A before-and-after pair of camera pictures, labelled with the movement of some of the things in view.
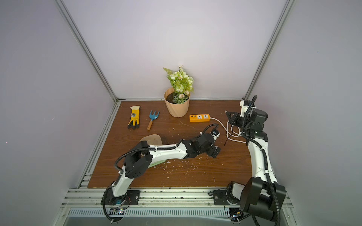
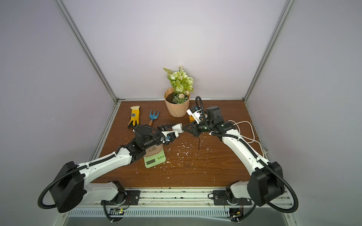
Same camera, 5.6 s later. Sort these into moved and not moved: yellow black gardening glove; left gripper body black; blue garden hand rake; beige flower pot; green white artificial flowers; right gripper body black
Moved: right gripper body black; left gripper body black
Not moved: yellow black gardening glove; blue garden hand rake; green white artificial flowers; beige flower pot
